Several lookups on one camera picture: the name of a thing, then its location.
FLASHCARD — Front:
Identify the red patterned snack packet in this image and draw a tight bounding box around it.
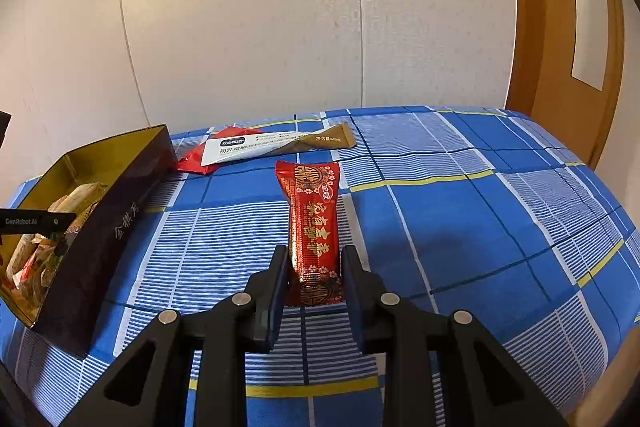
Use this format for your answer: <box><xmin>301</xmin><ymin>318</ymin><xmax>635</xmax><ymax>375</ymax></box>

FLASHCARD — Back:
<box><xmin>275</xmin><ymin>159</ymin><xmax>347</xmax><ymax>308</ymax></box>

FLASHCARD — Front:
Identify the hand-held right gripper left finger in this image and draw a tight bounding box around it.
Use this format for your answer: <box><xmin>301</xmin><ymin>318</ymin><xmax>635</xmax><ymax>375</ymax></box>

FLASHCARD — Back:
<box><xmin>60</xmin><ymin>244</ymin><xmax>291</xmax><ymax>427</ymax></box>

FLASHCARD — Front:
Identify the long brown snack packet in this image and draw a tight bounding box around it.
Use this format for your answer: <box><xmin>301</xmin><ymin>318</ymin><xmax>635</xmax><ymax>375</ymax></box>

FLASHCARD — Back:
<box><xmin>47</xmin><ymin>183</ymin><xmax>108</xmax><ymax>214</ymax></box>

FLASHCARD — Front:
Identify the wooden door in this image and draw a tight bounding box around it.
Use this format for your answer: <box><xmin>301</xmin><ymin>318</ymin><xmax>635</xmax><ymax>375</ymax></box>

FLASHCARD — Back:
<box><xmin>502</xmin><ymin>0</ymin><xmax>627</xmax><ymax>174</ymax></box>

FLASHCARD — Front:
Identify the orange snack packet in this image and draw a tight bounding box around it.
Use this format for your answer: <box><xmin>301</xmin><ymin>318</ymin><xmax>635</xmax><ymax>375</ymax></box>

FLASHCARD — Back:
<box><xmin>0</xmin><ymin>237</ymin><xmax>37</xmax><ymax>304</ymax></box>

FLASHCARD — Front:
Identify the dark box with gold interior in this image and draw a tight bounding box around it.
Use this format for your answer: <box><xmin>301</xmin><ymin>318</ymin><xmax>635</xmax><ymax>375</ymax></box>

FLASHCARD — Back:
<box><xmin>0</xmin><ymin>123</ymin><xmax>179</xmax><ymax>360</ymax></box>

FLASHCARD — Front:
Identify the blue plaid bed sheet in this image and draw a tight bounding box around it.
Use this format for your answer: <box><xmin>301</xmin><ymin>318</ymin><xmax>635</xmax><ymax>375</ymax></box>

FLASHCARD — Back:
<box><xmin>0</xmin><ymin>106</ymin><xmax>640</xmax><ymax>427</ymax></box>

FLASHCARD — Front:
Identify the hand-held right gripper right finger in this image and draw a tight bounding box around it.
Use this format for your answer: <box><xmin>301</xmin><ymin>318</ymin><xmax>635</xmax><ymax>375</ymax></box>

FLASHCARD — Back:
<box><xmin>340</xmin><ymin>244</ymin><xmax>571</xmax><ymax>427</ymax></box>

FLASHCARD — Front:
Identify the small red snack packet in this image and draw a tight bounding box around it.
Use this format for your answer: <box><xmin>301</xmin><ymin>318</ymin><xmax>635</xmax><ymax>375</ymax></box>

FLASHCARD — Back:
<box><xmin>177</xmin><ymin>126</ymin><xmax>256</xmax><ymax>175</ymax></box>

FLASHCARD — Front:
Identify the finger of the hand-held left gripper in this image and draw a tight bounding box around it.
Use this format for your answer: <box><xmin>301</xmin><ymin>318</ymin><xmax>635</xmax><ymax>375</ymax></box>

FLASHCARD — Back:
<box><xmin>50</xmin><ymin>231</ymin><xmax>74</xmax><ymax>259</ymax></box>

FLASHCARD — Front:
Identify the white and brown long packet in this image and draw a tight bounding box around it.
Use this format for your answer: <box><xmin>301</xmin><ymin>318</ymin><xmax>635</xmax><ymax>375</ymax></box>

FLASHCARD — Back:
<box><xmin>200</xmin><ymin>123</ymin><xmax>357</xmax><ymax>166</ymax></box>

